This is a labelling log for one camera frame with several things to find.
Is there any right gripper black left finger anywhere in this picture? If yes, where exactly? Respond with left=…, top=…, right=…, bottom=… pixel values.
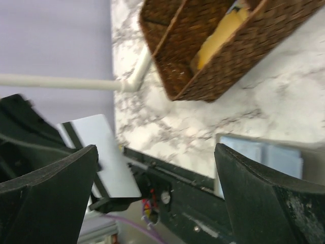
left=1, top=145, right=98, bottom=243

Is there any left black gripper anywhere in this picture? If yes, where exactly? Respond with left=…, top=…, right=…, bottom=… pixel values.
left=0, top=93, right=138, bottom=214

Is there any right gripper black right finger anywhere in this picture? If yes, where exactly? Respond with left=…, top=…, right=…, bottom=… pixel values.
left=214, top=143, right=324, bottom=243

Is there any grey card holder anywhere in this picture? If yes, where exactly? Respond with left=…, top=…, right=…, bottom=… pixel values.
left=214, top=133, right=304, bottom=199

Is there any silver card with stripe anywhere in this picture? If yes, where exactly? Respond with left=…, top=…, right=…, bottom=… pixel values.
left=56, top=114, right=141, bottom=198

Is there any gold card with stripe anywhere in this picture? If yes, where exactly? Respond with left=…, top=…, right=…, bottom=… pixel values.
left=197, top=5, right=250, bottom=70

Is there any woven brown divided basket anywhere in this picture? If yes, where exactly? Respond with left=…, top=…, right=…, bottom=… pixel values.
left=139, top=1, right=324, bottom=102

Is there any white PVC pipe frame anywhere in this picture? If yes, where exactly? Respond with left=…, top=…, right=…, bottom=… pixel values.
left=1, top=47, right=151, bottom=93

